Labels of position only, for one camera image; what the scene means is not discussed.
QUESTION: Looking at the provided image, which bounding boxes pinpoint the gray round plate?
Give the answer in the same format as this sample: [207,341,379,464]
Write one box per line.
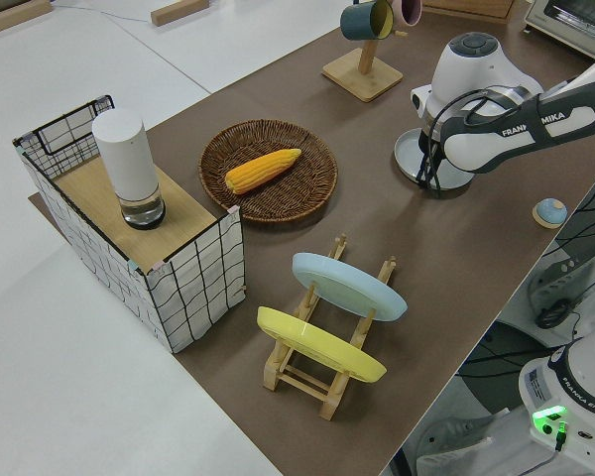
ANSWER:
[394,129,477,192]

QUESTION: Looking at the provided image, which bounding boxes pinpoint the light blue plate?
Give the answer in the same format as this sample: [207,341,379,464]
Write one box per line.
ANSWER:
[292,252,409,322]

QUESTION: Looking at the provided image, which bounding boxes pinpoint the yellow plate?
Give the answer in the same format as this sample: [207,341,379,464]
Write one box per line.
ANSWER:
[256,305,388,384]

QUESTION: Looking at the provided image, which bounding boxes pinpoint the wooden plate rack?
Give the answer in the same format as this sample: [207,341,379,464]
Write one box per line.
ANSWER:
[262,233,398,421]

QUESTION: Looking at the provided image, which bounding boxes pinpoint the brown wicker basket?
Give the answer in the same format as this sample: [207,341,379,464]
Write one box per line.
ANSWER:
[198,119,339,229]

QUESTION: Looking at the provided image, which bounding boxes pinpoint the yellow corn cob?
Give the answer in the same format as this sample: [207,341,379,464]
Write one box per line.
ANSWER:
[225,148,302,195]

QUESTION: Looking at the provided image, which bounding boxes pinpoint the brown table mat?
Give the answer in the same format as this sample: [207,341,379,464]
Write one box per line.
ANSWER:
[28,9,595,476]

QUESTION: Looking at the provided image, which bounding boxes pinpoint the wooden mug tree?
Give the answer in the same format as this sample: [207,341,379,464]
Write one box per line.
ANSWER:
[321,0,405,104]

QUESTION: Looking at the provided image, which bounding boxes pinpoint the white cylinder bottle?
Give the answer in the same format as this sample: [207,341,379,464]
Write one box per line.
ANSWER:
[91,109,168,230]

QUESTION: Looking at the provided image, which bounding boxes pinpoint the dark blue mug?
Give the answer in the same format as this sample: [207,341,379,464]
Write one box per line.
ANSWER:
[339,0,396,42]

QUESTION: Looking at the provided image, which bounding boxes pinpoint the pink mug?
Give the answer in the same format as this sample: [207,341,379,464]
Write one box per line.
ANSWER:
[391,0,422,27]

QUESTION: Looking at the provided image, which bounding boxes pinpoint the small blue dome knob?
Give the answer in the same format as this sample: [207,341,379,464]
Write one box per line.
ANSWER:
[533,197,569,229]

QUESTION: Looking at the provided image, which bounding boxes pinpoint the light wooden block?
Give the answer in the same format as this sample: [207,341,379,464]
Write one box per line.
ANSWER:
[0,0,51,35]
[151,0,214,26]

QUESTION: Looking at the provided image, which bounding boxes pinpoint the cream toaster oven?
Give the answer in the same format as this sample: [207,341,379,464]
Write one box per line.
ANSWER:
[523,0,595,60]

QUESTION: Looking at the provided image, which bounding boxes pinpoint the wire grid wooden box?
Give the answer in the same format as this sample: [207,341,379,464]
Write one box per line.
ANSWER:
[13,93,247,354]

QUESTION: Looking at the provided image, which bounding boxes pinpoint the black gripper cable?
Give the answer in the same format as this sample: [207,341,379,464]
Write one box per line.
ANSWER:
[416,87,497,193]

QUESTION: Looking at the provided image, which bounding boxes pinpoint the thin grey cable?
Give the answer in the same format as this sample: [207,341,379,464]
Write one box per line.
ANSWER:
[49,0,150,24]

